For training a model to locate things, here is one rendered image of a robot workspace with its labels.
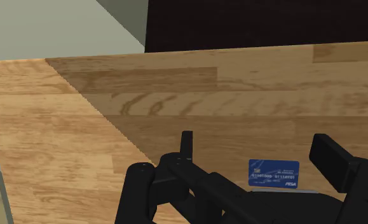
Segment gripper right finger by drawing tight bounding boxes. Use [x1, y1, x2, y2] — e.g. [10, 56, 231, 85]
[308, 133, 368, 224]

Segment blue bank card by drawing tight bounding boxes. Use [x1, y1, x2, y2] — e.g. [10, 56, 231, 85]
[248, 158, 300, 190]

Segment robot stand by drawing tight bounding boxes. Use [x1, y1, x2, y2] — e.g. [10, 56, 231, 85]
[144, 0, 368, 53]

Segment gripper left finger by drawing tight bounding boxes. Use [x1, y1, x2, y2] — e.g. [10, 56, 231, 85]
[114, 130, 252, 224]

